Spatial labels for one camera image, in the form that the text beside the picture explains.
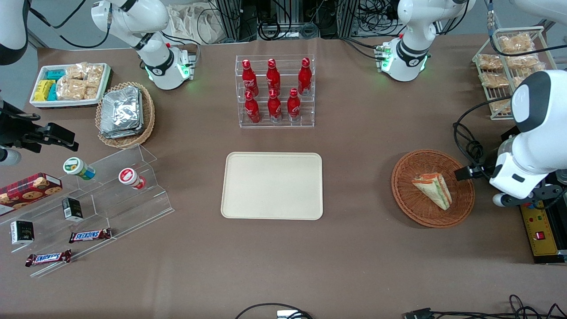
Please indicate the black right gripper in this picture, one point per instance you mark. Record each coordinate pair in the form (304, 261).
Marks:
(17, 130)

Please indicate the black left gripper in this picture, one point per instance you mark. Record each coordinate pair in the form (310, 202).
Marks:
(483, 170)

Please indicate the triangle sandwich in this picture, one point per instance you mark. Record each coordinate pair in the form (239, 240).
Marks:
(436, 188)

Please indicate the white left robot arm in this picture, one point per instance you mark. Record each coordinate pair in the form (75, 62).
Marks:
(412, 48)

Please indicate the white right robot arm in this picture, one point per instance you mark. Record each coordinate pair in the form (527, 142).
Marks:
(155, 57)

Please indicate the white rectangular snack tray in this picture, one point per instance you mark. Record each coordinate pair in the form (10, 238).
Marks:
(40, 103)

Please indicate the round brown wicker basket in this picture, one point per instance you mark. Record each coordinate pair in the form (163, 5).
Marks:
(416, 199)

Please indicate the oval tan wicker basket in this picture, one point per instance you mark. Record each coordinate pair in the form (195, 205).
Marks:
(148, 115)

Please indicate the beige plastic tray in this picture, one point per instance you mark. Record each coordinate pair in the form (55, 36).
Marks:
(272, 186)

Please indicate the green lid yogurt cup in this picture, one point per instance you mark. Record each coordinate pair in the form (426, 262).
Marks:
(75, 167)

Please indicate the teal snack packet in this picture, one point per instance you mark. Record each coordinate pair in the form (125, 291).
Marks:
(55, 75)
(52, 93)

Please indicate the clear bag of rice crackers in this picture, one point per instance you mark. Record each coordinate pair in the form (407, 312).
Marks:
(95, 73)
(71, 89)
(76, 71)
(91, 91)

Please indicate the yellow snack packet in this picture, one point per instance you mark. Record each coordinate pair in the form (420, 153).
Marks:
(43, 90)

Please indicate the silver foil packet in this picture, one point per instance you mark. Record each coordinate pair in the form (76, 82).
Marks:
(122, 108)
(122, 135)

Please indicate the red tartan cookie box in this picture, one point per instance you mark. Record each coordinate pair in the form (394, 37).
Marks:
(26, 192)

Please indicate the small black carton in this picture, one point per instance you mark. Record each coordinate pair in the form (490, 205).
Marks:
(22, 232)
(72, 209)

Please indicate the bagged fried snack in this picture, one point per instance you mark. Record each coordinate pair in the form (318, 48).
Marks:
(500, 106)
(522, 61)
(489, 62)
(516, 43)
(494, 79)
(520, 76)

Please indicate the red lid yogurt cup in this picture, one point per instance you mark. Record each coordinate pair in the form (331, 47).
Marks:
(128, 177)

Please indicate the clear acrylic stepped display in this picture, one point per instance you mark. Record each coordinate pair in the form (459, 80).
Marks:
(115, 208)

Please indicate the black yellow control box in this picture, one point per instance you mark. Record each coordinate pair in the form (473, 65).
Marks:
(542, 235)

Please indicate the brown snickers bar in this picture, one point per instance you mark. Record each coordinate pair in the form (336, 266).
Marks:
(48, 258)
(90, 235)

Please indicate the beige cloth bag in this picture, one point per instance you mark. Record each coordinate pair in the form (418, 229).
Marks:
(195, 22)

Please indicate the red cola bottle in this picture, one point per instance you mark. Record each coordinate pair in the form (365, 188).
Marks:
(273, 77)
(304, 77)
(274, 108)
(250, 79)
(293, 107)
(252, 110)

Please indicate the clear acrylic bottle rack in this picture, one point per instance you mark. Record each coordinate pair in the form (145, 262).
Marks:
(274, 119)

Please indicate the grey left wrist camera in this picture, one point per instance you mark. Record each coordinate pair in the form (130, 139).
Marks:
(522, 200)

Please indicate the aluminium frame post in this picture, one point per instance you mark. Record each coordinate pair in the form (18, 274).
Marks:
(232, 20)
(350, 17)

